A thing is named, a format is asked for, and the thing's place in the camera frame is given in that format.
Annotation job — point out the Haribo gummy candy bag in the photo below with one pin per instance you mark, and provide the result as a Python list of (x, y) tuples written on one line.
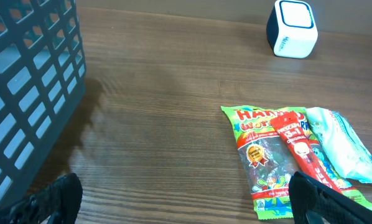
[(269, 164)]

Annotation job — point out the white barcode scanner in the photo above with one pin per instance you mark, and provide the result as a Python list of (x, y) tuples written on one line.
[(291, 29)]

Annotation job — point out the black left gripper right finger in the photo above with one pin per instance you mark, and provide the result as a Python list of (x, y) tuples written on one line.
[(313, 202)]

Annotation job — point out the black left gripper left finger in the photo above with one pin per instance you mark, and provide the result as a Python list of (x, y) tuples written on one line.
[(59, 202)]

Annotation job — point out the red Nescafe coffee stick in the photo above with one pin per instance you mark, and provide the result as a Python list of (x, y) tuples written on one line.
[(290, 130)]

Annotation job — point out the grey plastic shopping basket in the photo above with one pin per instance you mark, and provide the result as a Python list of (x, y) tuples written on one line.
[(42, 73)]

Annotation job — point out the teal tissue packet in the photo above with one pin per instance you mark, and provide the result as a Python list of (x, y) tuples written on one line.
[(347, 153)]

